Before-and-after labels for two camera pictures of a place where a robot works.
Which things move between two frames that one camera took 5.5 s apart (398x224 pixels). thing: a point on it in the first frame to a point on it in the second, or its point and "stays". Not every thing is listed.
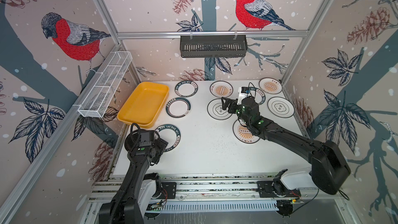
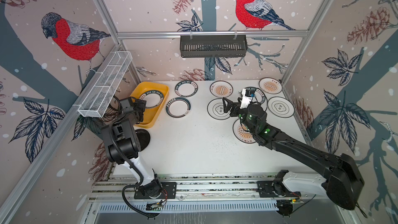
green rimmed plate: [170, 134] to [154, 98]
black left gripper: [161, 143] to [140, 106]
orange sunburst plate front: [242, 133] stays
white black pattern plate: [214, 109] stays
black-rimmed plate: [178, 107] stays
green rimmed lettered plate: [186, 88] stays
